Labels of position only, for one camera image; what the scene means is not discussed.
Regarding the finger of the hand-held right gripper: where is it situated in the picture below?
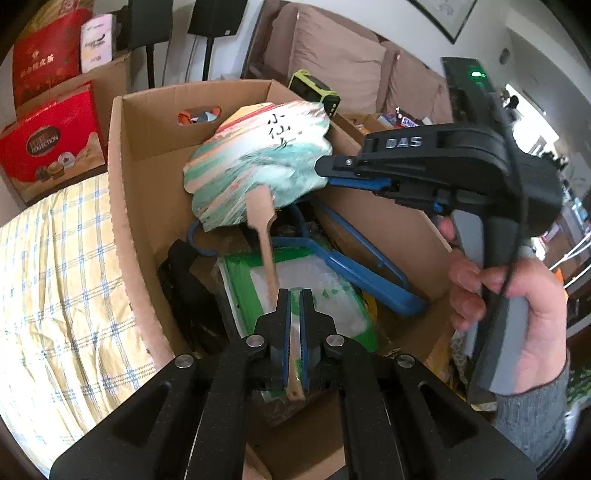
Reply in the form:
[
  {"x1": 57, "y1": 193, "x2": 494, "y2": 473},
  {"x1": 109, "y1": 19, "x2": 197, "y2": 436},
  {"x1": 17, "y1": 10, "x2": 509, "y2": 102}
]
[
  {"x1": 329, "y1": 176, "x2": 400, "y2": 197},
  {"x1": 316, "y1": 154, "x2": 370, "y2": 178}
]

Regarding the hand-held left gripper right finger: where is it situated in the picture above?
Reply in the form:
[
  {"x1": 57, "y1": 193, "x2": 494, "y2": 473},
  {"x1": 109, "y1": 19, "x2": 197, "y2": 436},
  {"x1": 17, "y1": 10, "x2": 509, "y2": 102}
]
[{"x1": 299, "y1": 288, "x2": 539, "y2": 480}]

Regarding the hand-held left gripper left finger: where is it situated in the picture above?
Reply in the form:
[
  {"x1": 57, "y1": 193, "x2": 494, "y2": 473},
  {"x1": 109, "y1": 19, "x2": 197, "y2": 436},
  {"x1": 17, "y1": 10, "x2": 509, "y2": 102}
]
[{"x1": 48, "y1": 287, "x2": 293, "y2": 480}]

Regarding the green and white plastic bag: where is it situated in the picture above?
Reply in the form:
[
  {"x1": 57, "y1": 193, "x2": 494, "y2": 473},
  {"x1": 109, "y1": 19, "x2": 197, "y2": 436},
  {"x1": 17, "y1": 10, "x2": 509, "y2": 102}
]
[{"x1": 217, "y1": 247, "x2": 379, "y2": 402}]

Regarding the painted paper hand fan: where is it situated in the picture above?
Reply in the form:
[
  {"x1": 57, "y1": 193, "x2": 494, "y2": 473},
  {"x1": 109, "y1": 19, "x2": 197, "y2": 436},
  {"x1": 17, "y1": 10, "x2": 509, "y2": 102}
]
[{"x1": 183, "y1": 100, "x2": 333, "y2": 402}]

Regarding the black webbing strap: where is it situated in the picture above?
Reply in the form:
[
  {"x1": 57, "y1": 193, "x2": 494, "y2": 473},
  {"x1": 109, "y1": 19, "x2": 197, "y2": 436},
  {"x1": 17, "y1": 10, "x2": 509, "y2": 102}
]
[{"x1": 156, "y1": 239, "x2": 232, "y2": 356}]

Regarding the brown cardboard box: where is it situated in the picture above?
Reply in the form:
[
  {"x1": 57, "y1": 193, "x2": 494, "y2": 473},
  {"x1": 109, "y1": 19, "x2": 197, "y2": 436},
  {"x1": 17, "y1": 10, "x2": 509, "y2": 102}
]
[{"x1": 107, "y1": 79, "x2": 462, "y2": 480}]

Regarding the person's right forearm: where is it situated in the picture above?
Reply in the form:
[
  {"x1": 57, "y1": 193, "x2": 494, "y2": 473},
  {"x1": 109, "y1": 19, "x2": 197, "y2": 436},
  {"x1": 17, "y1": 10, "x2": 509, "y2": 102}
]
[{"x1": 494, "y1": 355, "x2": 571, "y2": 472}]

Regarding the person's right hand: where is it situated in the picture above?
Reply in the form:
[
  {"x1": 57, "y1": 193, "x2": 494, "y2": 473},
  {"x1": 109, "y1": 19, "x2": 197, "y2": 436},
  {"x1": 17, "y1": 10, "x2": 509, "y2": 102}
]
[{"x1": 436, "y1": 217, "x2": 570, "y2": 395}]

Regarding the cardboard tray of snacks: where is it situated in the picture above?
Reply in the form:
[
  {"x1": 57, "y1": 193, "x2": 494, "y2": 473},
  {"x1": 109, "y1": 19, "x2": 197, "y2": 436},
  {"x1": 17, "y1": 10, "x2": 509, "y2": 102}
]
[{"x1": 332, "y1": 108, "x2": 435, "y2": 144}]

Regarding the beige sofa cushion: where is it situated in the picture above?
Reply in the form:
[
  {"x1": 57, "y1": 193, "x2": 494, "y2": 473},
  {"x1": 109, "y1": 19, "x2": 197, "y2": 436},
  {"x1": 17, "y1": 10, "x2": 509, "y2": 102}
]
[
  {"x1": 272, "y1": 6, "x2": 389, "y2": 116},
  {"x1": 385, "y1": 48, "x2": 451, "y2": 123}
]

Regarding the green portable radio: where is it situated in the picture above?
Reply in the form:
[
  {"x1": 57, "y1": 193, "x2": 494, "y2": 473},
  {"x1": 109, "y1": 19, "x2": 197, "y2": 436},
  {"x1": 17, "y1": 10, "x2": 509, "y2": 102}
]
[{"x1": 288, "y1": 69, "x2": 341, "y2": 116}]

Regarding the brown sofa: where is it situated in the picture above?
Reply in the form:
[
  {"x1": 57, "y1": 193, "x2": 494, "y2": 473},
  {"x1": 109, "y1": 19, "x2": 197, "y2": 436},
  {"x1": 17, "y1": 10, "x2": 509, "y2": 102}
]
[{"x1": 240, "y1": 0, "x2": 462, "y2": 130}]

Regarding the black speaker stand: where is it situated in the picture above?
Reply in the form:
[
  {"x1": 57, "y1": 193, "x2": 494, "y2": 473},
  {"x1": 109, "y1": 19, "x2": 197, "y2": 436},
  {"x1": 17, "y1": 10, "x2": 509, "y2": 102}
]
[
  {"x1": 145, "y1": 44, "x2": 158, "y2": 90},
  {"x1": 203, "y1": 34, "x2": 215, "y2": 83}
]

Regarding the black speaker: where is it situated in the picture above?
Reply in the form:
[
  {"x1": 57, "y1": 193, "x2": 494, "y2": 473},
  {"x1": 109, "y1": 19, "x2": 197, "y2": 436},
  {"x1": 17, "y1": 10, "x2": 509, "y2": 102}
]
[
  {"x1": 187, "y1": 0, "x2": 247, "y2": 37},
  {"x1": 115, "y1": 0, "x2": 174, "y2": 51}
]

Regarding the yellow checked tablecloth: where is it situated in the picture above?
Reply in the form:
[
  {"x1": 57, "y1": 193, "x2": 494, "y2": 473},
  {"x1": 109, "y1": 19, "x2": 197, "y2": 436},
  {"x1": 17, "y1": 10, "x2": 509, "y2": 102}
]
[{"x1": 0, "y1": 173, "x2": 181, "y2": 467}]

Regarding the brown shipping carton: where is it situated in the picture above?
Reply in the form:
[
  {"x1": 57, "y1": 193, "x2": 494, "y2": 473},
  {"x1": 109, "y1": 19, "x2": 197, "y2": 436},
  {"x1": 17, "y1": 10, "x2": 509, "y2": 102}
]
[{"x1": 14, "y1": 51, "x2": 132, "y2": 121}]

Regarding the white and pink box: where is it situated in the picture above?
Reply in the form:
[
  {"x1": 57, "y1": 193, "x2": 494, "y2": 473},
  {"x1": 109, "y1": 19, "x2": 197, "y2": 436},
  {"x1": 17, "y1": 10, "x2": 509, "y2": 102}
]
[{"x1": 79, "y1": 13, "x2": 115, "y2": 73}]

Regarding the red chocolate gift box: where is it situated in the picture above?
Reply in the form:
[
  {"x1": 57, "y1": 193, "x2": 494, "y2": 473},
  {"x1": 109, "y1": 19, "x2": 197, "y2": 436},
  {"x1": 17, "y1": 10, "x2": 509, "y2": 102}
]
[{"x1": 0, "y1": 80, "x2": 108, "y2": 204}]

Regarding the red tea gift box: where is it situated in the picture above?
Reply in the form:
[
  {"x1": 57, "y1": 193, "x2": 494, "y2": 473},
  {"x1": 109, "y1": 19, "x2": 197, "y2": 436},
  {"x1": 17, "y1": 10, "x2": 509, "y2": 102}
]
[{"x1": 11, "y1": 9, "x2": 93, "y2": 109}]

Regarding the framed wall painting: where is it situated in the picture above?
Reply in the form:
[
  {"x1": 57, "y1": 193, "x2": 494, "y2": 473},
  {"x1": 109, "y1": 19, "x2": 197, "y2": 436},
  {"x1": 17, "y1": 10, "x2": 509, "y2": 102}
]
[{"x1": 409, "y1": 0, "x2": 478, "y2": 44}]

